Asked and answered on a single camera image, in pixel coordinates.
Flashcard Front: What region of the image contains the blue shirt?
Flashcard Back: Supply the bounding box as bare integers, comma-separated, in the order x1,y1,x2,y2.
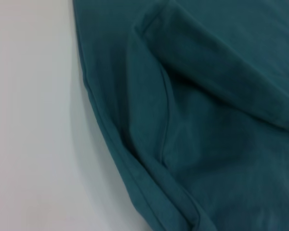
72,0,289,231

